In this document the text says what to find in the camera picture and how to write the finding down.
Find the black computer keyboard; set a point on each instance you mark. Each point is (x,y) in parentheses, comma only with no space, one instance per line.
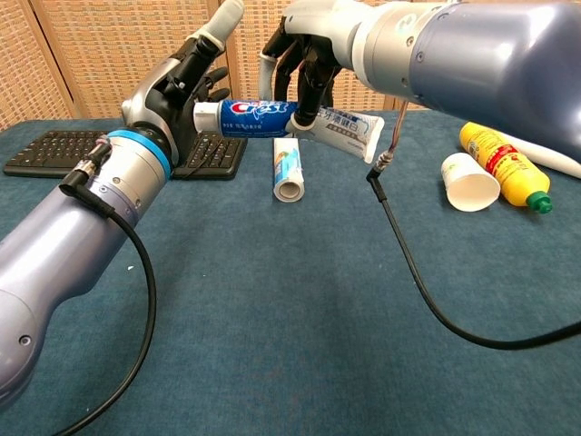
(45,150)

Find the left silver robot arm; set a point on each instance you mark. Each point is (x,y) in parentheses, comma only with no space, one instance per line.
(68,236)

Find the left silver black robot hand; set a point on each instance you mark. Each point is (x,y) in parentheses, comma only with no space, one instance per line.
(159,104)

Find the blue table cloth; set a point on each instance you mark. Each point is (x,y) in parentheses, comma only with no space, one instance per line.
(272,318)

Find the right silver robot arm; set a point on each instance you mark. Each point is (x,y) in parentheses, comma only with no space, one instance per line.
(499,68)

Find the white paper cup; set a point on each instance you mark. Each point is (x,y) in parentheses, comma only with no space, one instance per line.
(463,175)

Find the white tube dark cap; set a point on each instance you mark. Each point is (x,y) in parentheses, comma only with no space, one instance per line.
(558,163)

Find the woven wooden folding screen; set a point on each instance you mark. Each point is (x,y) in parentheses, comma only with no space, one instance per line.
(113,45)

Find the blue white Crest toothpaste tube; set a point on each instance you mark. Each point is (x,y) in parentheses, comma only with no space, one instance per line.
(254,119)

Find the cling film roll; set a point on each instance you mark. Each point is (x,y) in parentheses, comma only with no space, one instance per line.
(288,181)

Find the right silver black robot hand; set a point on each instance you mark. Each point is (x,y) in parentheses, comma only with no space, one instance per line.
(318,27)

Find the yellow bottle green cap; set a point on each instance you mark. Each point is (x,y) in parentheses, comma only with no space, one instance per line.
(508,168)

